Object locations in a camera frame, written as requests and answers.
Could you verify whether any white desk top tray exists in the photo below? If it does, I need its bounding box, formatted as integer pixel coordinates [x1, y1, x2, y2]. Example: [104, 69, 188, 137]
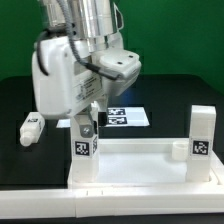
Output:
[67, 138, 224, 188]

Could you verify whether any white L-shaped fence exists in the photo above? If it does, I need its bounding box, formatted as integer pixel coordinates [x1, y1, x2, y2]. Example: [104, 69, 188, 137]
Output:
[0, 185, 224, 219]

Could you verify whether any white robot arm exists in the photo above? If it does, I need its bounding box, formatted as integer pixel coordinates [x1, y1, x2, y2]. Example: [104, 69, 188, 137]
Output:
[32, 0, 123, 138]

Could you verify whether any black cable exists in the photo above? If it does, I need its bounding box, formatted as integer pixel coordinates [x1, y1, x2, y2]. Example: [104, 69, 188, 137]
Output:
[35, 0, 121, 81]

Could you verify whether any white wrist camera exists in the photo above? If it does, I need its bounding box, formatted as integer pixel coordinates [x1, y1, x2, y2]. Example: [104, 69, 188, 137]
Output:
[92, 48, 141, 96]

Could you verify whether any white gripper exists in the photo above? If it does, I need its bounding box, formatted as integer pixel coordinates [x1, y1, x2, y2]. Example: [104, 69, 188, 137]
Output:
[32, 37, 104, 138]

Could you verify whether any white paper marker sheet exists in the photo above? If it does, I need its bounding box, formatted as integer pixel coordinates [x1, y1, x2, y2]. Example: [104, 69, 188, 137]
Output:
[56, 107, 150, 128]

